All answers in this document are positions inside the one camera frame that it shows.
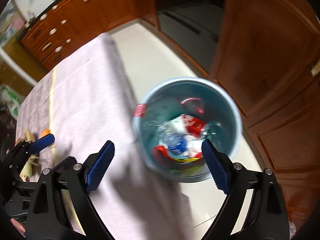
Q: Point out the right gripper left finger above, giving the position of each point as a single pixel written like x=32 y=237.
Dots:
x=47 y=217

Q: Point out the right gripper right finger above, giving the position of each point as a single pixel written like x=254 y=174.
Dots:
x=267 y=214

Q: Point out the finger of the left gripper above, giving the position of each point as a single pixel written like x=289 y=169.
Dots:
x=40 y=144

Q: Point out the red soda can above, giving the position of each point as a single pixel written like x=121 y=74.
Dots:
x=194 y=126

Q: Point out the red plastic snack bag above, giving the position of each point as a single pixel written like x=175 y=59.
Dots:
x=163 y=156

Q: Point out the clear bottle blue label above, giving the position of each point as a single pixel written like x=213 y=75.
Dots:
x=169 y=137

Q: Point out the silver green snack bag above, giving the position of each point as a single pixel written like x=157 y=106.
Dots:
x=188 y=170

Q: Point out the teal trash bin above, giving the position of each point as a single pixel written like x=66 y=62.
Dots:
x=173 y=120

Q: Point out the wooden kitchen cabinets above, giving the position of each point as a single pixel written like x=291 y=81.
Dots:
x=267 y=59

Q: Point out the orange peel piece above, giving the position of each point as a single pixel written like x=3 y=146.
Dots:
x=45 y=132

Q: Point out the green white sack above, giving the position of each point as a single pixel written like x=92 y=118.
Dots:
x=11 y=99

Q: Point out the built-in black oven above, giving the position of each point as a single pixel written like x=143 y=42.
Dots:
x=195 y=25

